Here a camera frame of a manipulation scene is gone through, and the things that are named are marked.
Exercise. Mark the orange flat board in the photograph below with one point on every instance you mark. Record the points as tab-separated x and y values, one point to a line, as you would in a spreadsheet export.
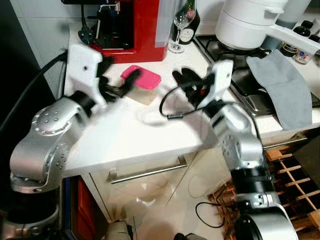
90	210

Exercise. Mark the dark green bottle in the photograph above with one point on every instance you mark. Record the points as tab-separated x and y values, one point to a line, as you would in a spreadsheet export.
190	35

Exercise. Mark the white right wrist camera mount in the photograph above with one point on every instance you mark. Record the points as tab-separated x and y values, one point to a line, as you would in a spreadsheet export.
220	80

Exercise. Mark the cream kitchen cabinet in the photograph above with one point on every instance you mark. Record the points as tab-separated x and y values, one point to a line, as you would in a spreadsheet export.
165	200

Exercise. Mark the wooden slatted rack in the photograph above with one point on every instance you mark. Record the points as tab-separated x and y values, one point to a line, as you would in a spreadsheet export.
295	185

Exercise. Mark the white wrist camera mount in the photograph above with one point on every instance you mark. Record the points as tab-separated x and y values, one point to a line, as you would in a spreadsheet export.
82	65
220	80

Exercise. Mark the steel gas hob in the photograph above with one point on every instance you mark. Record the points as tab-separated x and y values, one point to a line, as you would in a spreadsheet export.
240	80

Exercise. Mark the clear spice bottle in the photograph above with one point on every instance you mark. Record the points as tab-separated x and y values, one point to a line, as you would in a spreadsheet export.
304	56

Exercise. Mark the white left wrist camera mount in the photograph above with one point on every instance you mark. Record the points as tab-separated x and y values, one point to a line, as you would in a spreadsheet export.
82	65

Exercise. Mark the translucent plastic canister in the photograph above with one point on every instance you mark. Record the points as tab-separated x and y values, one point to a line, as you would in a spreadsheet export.
297	10

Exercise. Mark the black capped sauce bottle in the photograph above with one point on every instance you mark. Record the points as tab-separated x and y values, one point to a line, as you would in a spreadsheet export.
290	49

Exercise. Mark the clear wine glass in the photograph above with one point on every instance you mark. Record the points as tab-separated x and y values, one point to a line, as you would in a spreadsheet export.
181	22

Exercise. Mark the red coffee machine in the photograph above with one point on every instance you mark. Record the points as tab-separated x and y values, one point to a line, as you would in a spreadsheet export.
142	30

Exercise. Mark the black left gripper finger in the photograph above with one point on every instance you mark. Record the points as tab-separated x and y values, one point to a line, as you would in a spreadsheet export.
130	82
106	65

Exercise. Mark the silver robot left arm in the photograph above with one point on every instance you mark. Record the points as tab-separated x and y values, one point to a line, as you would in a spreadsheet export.
45	130

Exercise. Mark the grey robot left leg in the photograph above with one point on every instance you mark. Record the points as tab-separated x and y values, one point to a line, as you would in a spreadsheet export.
117	231

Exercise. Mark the pink lidded food container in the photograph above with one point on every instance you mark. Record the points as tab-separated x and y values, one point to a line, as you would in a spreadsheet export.
145	80

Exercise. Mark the grey cloth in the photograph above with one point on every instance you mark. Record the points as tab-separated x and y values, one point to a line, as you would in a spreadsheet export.
282	85

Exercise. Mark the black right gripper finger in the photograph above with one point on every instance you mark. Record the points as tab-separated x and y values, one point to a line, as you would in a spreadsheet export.
183	81
192	76

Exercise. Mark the grey robot leg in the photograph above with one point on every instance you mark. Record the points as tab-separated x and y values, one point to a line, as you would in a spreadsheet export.
183	236
117	231

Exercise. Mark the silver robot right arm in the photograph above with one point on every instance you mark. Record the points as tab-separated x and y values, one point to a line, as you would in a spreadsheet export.
240	145

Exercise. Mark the grey robot right leg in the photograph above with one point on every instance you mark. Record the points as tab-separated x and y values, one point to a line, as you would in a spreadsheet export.
183	236

